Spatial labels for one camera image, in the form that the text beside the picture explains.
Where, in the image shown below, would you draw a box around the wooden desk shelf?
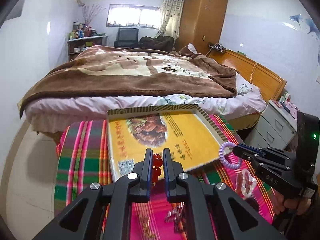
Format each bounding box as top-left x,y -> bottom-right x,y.
67,35 -> 107,61

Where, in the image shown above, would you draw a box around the silver ball chain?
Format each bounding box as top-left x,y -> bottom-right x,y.
164,203 -> 187,231

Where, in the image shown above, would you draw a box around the yellow striped tray box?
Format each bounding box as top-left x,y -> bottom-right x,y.
106,105 -> 236,181

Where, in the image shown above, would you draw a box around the dried branches in vase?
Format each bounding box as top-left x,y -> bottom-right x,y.
82,4 -> 105,27

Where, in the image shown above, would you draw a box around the bed with floral sheet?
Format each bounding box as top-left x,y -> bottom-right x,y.
20,68 -> 266,138

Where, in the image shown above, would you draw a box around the wooden headboard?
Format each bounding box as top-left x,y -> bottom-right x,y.
209,50 -> 286,101

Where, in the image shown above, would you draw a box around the black office chair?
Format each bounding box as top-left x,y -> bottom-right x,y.
114,28 -> 139,48

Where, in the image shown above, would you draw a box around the person's right hand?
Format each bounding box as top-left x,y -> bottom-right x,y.
281,197 -> 311,215

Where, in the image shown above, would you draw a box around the wooden wardrobe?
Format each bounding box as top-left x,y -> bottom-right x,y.
175,0 -> 228,55

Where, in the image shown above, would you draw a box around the clear plastic packet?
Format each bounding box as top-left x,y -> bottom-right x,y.
235,169 -> 257,199

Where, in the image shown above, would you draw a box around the window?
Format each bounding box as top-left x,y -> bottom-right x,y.
106,4 -> 161,29

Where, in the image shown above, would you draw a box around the red bead bracelet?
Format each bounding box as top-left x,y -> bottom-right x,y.
150,153 -> 164,188

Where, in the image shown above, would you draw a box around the colourful plaid tablecloth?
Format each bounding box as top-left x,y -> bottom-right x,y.
54,114 -> 276,240

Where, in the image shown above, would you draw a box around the grey drawer nightstand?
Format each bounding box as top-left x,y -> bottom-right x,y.
245,100 -> 297,150

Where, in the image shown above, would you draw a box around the purple spiral hair tie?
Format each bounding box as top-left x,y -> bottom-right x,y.
218,141 -> 243,170

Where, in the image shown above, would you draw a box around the brown plush blanket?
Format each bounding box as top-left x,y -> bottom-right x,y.
18,46 -> 237,114

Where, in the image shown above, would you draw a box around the patterned curtain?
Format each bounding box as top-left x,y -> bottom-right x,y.
155,0 -> 184,41

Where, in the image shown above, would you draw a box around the gold chain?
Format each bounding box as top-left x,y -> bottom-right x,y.
139,214 -> 157,240

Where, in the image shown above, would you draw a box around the dark bag by window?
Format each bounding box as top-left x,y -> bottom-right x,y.
138,36 -> 174,52

